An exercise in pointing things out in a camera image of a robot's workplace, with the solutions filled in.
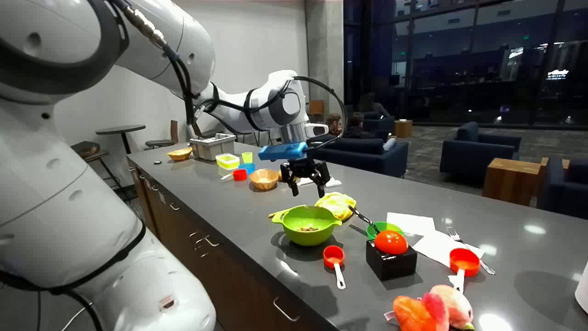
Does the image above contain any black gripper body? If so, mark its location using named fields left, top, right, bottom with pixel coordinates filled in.
left=280, top=154, right=333, bottom=184

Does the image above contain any small red pot white handle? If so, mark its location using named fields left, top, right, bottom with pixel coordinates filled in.
left=322, top=244, right=350, bottom=290
left=449, top=246, right=484, bottom=294

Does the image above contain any green plastic bowl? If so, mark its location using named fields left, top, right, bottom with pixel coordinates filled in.
left=267, top=204, right=344, bottom=248

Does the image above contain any folded white paper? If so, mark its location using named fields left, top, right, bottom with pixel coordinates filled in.
left=310, top=176, right=344, bottom=189

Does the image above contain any yellow floppy toy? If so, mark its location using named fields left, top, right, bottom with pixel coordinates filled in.
left=313, top=191, right=359, bottom=222

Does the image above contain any wicker basket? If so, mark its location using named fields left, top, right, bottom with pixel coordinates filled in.
left=249, top=167, right=284, bottom=193

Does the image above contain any small red measuring cup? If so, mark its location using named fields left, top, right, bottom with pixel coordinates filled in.
left=220, top=167, right=251, bottom=184

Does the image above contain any yellow plastic container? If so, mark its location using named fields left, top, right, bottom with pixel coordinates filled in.
left=214, top=152, right=243, bottom=171

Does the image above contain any red orange toy tomato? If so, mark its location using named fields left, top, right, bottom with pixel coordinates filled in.
left=374, top=230, right=411, bottom=257

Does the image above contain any metal tray container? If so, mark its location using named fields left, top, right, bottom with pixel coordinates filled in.
left=190, top=132, right=238, bottom=163

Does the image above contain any white paper sheet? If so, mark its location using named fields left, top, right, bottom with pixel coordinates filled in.
left=411, top=228, right=488, bottom=270
left=385, top=211, right=438, bottom=237

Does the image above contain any wooden crate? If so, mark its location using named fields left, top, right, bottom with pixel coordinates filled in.
left=394, top=117, right=416, bottom=140

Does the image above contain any black box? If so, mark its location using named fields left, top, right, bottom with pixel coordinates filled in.
left=365, top=239, right=420, bottom=283

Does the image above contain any brown counter cabinet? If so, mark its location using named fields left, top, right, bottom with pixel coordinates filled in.
left=128, top=162, right=337, bottom=331

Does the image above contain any wooden cafe chair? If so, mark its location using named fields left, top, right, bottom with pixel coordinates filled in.
left=144, top=119, right=181, bottom=151

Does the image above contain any dark blue armchair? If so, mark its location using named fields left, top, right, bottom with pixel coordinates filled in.
left=438, top=119, right=525, bottom=186
left=537, top=154, right=588, bottom=220

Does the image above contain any orange pink plush toy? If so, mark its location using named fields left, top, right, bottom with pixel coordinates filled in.
left=385, top=283, right=477, bottom=331

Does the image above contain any round dark cafe table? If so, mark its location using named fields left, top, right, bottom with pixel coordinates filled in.
left=96, top=123, right=148, bottom=154

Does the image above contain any wooden side table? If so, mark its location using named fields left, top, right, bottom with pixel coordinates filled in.
left=482, top=156, right=550, bottom=208

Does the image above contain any small green pan black handle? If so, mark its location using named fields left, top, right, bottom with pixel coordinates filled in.
left=350, top=206, right=407, bottom=243

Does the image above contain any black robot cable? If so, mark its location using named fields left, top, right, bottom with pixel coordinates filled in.
left=109, top=0, right=348, bottom=152

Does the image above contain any black stereo camera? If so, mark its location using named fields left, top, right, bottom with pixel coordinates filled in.
left=71, top=140, right=104, bottom=162

